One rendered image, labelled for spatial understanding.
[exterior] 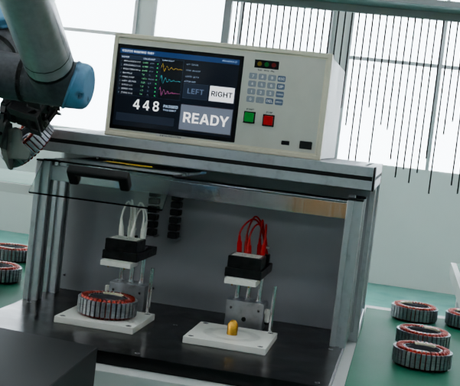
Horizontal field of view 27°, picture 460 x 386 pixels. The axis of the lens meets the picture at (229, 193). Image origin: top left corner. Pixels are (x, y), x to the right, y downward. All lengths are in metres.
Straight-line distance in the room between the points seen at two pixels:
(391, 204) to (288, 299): 6.15
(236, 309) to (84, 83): 0.61
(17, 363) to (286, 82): 0.83
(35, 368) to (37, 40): 0.46
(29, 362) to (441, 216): 6.98
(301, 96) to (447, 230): 6.34
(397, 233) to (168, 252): 6.18
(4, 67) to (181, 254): 0.67
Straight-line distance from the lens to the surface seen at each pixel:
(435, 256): 8.17
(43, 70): 1.47
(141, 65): 1.93
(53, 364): 1.32
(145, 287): 1.93
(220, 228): 2.01
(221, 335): 1.76
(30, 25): 1.39
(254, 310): 1.89
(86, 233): 2.09
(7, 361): 1.31
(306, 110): 1.86
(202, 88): 1.89
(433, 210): 8.14
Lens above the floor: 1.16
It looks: 4 degrees down
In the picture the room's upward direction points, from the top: 7 degrees clockwise
